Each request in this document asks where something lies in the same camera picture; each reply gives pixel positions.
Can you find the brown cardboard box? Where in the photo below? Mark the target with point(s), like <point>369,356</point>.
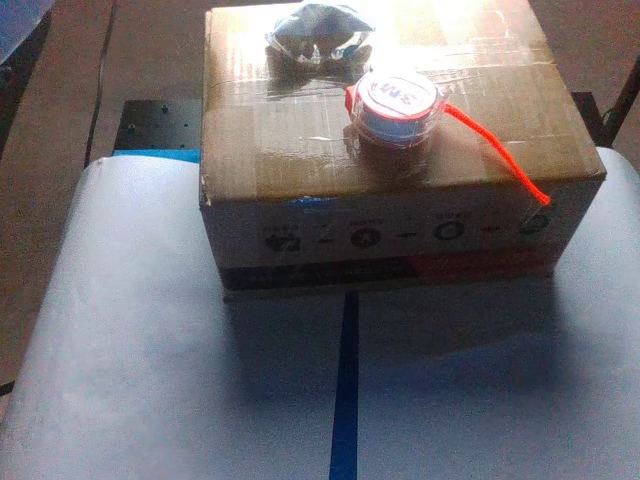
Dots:
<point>310,160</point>

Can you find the white table cover sheet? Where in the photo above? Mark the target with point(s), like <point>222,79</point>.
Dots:
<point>150,325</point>

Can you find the blue tape strip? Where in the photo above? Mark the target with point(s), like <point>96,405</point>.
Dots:
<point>345,380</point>

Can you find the black metal stand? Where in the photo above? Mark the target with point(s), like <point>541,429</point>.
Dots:
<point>622,100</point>

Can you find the blue plastic bag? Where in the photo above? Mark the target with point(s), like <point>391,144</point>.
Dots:
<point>315,32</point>

